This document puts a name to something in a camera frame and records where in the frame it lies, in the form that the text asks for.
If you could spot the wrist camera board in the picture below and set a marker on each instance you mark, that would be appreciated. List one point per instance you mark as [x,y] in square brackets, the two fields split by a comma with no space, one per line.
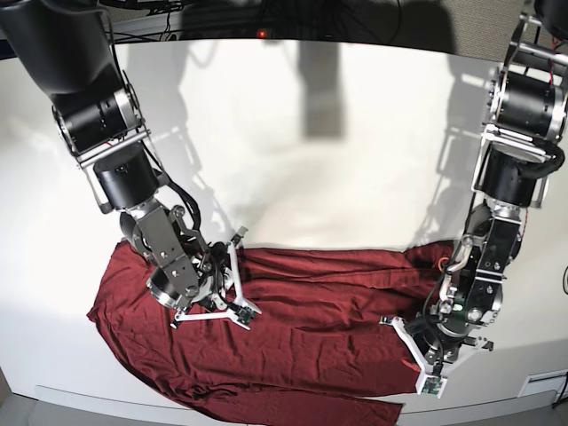
[427,384]
[243,315]

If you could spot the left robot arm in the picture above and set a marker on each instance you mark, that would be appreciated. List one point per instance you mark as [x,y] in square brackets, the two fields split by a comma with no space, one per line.
[519,150]

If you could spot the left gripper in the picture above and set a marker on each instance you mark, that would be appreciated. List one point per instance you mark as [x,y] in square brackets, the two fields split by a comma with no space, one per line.
[433,351]

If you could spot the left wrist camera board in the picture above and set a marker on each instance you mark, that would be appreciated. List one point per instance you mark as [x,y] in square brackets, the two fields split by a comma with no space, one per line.
[427,384]

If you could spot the dark red long-sleeve shirt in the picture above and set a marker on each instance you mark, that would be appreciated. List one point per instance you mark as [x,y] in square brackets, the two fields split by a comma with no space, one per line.
[316,355]

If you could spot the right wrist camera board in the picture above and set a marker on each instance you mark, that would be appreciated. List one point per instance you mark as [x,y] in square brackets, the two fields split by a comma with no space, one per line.
[243,315]

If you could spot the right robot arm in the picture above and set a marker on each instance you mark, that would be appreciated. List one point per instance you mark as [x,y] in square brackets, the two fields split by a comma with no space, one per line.
[68,49]

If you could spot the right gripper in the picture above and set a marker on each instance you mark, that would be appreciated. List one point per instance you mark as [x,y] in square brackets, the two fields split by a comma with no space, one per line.
[222,285]

